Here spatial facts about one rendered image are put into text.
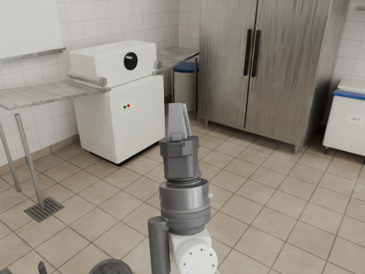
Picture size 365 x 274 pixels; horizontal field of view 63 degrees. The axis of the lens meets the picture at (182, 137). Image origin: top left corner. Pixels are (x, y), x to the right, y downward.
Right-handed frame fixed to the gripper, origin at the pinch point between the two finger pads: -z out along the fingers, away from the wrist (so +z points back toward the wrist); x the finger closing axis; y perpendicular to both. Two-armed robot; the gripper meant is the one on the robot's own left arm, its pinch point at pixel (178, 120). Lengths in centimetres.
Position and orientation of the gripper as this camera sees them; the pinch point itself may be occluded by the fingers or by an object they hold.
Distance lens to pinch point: 52.2
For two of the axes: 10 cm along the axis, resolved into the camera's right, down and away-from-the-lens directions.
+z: 0.7, 10.0, 0.7
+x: -1.5, 0.8, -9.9
